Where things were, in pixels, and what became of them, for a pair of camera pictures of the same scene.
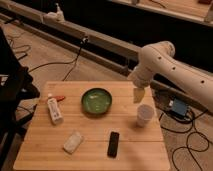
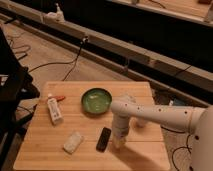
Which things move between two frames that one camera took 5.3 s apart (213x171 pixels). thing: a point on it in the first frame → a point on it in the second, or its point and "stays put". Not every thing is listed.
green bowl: (96, 101) stays put
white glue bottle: (55, 110) stays put
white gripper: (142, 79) → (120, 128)
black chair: (16, 87) stays put
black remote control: (113, 144) → (103, 140)
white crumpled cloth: (72, 142) stays put
